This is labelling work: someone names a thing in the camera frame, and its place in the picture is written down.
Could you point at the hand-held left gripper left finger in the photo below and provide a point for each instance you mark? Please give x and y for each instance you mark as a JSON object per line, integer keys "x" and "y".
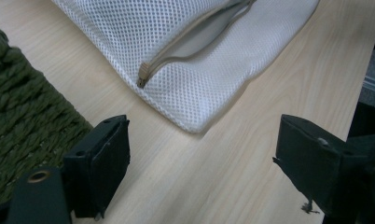
{"x": 98, "y": 168}

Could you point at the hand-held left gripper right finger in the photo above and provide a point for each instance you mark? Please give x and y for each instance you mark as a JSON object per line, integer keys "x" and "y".
{"x": 307, "y": 158}

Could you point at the green woven basket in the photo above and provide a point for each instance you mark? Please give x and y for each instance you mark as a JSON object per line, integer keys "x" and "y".
{"x": 27, "y": 118}

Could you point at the white mesh laundry bag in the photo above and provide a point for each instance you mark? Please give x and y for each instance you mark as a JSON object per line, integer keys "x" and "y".
{"x": 182, "y": 93}

